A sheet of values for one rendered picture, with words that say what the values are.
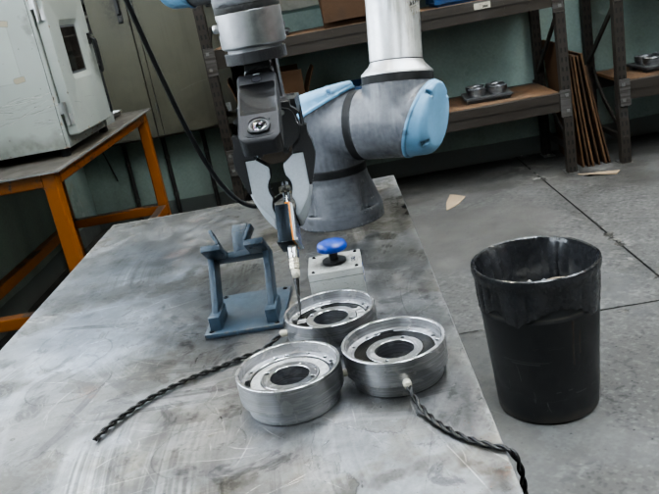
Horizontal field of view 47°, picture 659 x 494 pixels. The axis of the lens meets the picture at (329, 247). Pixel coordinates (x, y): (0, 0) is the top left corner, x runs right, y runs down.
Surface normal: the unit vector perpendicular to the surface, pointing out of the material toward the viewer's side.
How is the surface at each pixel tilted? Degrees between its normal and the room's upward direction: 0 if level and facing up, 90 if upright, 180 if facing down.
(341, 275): 90
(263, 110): 32
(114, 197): 90
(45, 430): 0
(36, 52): 90
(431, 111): 97
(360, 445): 0
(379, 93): 78
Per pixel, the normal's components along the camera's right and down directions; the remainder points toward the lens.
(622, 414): -0.18, -0.93
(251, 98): -0.13, -0.63
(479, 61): 0.01, 0.31
